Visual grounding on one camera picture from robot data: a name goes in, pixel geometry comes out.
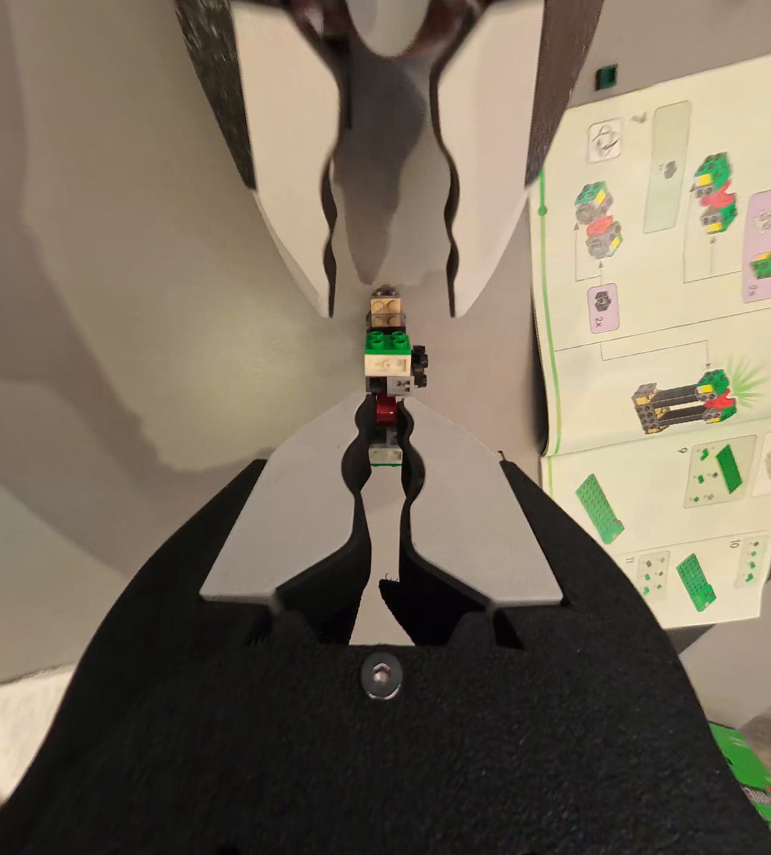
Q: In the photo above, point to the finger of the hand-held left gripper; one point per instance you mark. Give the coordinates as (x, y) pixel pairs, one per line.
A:
(492, 147)
(285, 133)

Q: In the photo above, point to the grey desk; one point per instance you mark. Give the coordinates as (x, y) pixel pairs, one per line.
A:
(125, 267)

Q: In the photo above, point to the green cardboard box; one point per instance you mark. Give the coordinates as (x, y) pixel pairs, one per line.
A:
(753, 795)

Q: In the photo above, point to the multicoloured toy brick model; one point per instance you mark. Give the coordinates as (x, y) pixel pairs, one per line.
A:
(385, 344)

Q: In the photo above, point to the pale green instruction booklet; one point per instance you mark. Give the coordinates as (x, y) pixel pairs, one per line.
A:
(659, 374)

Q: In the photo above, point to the dark green square brick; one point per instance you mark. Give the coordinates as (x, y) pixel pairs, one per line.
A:
(606, 77)

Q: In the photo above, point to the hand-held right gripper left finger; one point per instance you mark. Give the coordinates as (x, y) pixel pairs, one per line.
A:
(292, 521)

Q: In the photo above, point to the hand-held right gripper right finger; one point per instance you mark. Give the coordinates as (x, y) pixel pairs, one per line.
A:
(485, 528)

